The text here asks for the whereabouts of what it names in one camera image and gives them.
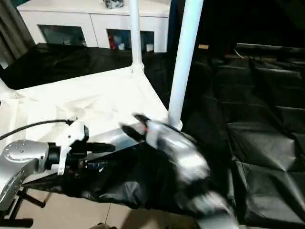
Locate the white upturned plastic table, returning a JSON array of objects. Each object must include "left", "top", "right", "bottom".
[{"left": 0, "top": 64, "right": 184, "bottom": 186}]

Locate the white plastic table leg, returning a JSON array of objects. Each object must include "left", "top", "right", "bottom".
[
  {"left": 128, "top": 0, "right": 145, "bottom": 73},
  {"left": 167, "top": 0, "right": 205, "bottom": 131},
  {"left": 0, "top": 78, "right": 17, "bottom": 96}
]

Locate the black glossy mat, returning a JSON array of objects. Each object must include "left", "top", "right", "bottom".
[{"left": 0, "top": 42, "right": 305, "bottom": 229}]

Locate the black speaker box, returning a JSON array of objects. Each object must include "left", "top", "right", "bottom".
[{"left": 170, "top": 0, "right": 238, "bottom": 62}]

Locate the white glass-door cabinet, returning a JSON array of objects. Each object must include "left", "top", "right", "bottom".
[{"left": 17, "top": 0, "right": 171, "bottom": 52}]

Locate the grey curtain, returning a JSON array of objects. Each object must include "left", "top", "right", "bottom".
[{"left": 0, "top": 0, "right": 35, "bottom": 67}]

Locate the black glossy tv stand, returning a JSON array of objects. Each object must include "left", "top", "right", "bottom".
[{"left": 234, "top": 42, "right": 305, "bottom": 58}]

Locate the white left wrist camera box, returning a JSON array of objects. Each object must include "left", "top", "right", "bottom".
[{"left": 57, "top": 120, "right": 90, "bottom": 176}]

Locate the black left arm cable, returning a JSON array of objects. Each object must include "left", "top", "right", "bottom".
[{"left": 0, "top": 118, "right": 78, "bottom": 140}]

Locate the black folding table frame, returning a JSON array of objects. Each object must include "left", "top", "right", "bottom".
[{"left": 0, "top": 186, "right": 50, "bottom": 227}]

